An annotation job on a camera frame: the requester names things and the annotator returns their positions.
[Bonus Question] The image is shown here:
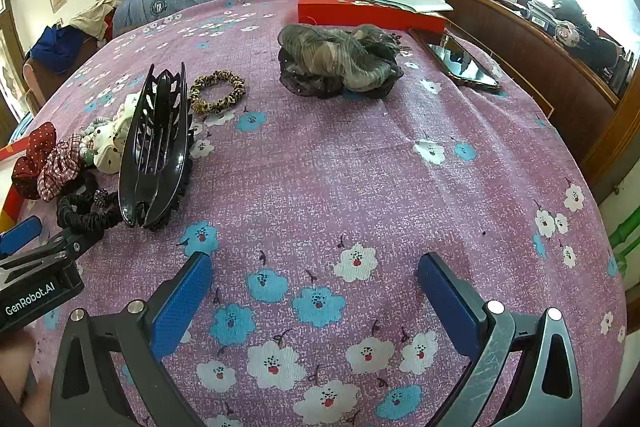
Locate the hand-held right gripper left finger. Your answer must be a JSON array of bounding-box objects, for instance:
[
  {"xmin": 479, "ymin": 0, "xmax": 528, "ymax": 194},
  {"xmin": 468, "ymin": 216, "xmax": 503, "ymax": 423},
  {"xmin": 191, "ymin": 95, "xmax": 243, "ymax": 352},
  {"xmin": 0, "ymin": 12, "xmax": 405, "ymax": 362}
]
[{"xmin": 50, "ymin": 251, "xmax": 215, "ymax": 427}]

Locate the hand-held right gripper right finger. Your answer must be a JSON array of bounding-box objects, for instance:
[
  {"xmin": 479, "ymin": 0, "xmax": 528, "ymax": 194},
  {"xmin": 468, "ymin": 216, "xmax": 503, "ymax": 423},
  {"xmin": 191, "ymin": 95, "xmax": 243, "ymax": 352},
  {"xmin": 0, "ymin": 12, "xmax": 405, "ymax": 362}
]
[{"xmin": 418, "ymin": 252, "xmax": 584, "ymax": 427}]

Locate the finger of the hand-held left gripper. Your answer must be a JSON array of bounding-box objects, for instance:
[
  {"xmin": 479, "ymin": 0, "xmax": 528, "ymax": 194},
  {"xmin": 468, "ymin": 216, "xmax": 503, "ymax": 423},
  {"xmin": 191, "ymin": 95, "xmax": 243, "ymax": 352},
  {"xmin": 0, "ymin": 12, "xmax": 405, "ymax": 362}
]
[
  {"xmin": 0, "ymin": 215, "xmax": 44, "ymax": 257},
  {"xmin": 0, "ymin": 227, "xmax": 108, "ymax": 280}
]

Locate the black satin scrunchie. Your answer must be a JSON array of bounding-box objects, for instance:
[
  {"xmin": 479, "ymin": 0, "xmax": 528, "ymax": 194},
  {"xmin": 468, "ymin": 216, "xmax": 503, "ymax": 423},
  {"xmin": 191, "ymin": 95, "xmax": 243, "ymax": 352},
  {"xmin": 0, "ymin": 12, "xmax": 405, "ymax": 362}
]
[{"xmin": 56, "ymin": 174, "xmax": 123, "ymax": 243}]

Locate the red tray box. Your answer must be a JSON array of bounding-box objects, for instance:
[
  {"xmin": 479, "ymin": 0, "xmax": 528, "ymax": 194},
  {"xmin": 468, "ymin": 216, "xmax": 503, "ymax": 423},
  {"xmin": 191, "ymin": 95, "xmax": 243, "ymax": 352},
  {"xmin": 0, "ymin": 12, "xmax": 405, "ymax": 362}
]
[{"xmin": 0, "ymin": 142, "xmax": 32, "ymax": 233}]

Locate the red polka dot scrunchie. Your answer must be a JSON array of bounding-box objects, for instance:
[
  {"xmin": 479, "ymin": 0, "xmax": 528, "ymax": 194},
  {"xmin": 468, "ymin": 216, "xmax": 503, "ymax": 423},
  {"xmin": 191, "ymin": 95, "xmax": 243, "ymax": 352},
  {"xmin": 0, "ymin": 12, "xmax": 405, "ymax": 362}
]
[{"xmin": 11, "ymin": 122, "xmax": 58, "ymax": 201}]

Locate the red plaid scrunchie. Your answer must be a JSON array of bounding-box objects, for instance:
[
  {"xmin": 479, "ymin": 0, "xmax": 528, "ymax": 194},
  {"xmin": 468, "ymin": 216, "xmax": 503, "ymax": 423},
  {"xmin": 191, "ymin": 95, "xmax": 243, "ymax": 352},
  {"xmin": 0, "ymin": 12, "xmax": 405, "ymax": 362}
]
[{"xmin": 37, "ymin": 139, "xmax": 84, "ymax": 202}]

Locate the cream dotted scrunchie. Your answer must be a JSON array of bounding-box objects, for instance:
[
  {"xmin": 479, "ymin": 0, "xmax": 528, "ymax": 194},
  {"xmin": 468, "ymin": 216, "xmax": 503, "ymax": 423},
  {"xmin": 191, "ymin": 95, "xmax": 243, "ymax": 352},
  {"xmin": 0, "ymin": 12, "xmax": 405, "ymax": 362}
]
[{"xmin": 94, "ymin": 94, "xmax": 146, "ymax": 175}]

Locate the pearl bracelet with green bead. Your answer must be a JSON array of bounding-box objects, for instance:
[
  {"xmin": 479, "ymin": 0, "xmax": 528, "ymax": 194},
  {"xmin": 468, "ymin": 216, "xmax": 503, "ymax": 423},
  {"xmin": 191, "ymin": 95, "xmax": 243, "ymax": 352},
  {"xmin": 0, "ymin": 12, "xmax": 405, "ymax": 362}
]
[{"xmin": 75, "ymin": 117, "xmax": 118, "ymax": 168}]

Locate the black hair claw clip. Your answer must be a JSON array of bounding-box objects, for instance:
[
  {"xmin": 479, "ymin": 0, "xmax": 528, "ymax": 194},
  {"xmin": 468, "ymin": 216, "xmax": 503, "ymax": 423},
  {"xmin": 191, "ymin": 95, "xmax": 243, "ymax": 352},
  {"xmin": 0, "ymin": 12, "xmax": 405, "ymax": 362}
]
[{"xmin": 117, "ymin": 63, "xmax": 196, "ymax": 230}]

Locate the leopard print scrunchie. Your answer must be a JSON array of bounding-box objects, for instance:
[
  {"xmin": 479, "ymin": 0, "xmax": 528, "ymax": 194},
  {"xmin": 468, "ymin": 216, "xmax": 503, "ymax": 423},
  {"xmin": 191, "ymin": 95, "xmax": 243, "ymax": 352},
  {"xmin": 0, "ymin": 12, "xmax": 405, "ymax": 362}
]
[{"xmin": 189, "ymin": 70, "xmax": 247, "ymax": 116}]

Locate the grey sheer scrunchie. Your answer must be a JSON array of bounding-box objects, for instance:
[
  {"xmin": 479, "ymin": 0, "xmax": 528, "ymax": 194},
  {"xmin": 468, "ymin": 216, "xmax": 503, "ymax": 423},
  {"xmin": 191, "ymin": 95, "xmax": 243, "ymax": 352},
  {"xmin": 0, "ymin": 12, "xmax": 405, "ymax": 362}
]
[{"xmin": 277, "ymin": 23, "xmax": 405, "ymax": 94}]

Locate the person's left forearm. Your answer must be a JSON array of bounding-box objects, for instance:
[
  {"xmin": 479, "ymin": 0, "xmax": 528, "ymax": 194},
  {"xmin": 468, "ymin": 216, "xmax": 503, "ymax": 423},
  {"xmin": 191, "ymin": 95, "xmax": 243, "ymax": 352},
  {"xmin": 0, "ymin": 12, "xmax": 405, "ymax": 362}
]
[{"xmin": 0, "ymin": 329, "xmax": 53, "ymax": 427}]

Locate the brown sofa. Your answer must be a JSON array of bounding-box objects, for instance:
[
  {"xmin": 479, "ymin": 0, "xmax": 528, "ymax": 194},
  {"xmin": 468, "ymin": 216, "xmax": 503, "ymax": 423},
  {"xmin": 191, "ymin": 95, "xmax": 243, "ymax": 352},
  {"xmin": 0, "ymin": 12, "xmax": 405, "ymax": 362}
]
[{"xmin": 22, "ymin": 57, "xmax": 58, "ymax": 110}]

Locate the purple floral tablecloth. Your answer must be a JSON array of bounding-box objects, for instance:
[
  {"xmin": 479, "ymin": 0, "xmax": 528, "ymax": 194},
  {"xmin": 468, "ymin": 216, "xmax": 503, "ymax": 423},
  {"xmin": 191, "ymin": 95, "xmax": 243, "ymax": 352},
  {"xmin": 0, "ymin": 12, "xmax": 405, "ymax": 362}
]
[{"xmin": 0, "ymin": 0, "xmax": 629, "ymax": 427}]

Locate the green pipe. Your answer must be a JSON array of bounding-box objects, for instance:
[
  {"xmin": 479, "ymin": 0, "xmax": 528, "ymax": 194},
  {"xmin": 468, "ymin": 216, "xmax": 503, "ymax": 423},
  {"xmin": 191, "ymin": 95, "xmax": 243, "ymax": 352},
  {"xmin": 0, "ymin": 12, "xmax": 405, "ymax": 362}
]
[{"xmin": 607, "ymin": 207, "xmax": 640, "ymax": 279}]

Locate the blue cloth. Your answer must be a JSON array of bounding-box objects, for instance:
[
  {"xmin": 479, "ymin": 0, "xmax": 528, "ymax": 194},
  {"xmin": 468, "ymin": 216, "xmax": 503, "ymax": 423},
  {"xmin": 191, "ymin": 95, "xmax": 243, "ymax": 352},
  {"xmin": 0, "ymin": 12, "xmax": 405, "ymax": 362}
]
[{"xmin": 27, "ymin": 24, "xmax": 97, "ymax": 72}]

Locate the beige cloth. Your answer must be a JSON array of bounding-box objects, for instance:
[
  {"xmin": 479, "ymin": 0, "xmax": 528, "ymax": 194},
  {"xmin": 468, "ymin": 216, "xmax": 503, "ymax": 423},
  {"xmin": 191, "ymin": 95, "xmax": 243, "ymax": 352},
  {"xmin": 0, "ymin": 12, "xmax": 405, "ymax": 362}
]
[{"xmin": 67, "ymin": 0, "xmax": 119, "ymax": 42}]

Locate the dark sheer dotted scrunchie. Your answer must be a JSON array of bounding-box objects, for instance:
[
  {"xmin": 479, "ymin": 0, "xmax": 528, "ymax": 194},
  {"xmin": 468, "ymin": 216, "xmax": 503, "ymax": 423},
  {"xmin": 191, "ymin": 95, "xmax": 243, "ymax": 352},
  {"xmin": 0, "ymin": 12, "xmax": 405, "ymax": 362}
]
[{"xmin": 277, "ymin": 47, "xmax": 346, "ymax": 100}]

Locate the wooden sideboard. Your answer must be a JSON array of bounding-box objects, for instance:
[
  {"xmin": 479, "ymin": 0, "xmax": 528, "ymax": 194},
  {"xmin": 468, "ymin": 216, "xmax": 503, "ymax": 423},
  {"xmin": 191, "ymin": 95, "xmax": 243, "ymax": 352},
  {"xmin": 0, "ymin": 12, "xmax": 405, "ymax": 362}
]
[{"xmin": 407, "ymin": 0, "xmax": 640, "ymax": 188}]

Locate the red gift box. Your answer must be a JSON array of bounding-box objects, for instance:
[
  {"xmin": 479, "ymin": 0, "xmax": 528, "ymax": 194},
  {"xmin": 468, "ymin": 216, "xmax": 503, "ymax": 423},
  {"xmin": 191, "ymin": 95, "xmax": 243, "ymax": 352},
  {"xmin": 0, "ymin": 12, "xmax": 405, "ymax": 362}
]
[{"xmin": 297, "ymin": 0, "xmax": 447, "ymax": 34}]

